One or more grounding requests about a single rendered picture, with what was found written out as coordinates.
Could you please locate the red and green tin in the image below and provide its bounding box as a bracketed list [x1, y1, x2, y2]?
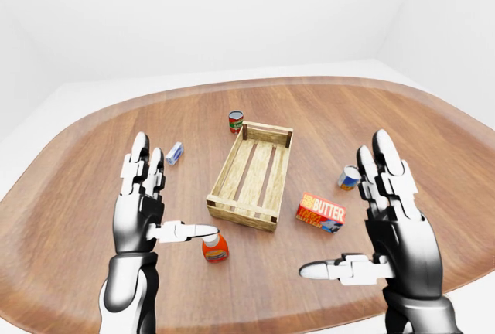
[227, 111, 244, 135]

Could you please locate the orange sauce bottle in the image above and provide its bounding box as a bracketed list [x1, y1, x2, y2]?
[201, 233, 230, 263]

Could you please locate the red butter box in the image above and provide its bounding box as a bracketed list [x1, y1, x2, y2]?
[295, 192, 347, 234]

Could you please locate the blue and yellow tin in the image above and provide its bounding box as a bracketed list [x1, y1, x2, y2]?
[337, 165, 362, 192]

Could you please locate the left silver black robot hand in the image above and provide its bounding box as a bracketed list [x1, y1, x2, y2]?
[113, 131, 220, 256]

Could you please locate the small blue white box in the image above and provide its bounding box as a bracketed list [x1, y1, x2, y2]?
[166, 141, 185, 167]

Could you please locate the wooden slat tray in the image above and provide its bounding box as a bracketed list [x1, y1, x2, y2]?
[206, 121, 294, 233]

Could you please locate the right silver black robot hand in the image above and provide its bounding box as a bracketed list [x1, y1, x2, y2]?
[299, 128, 444, 300]

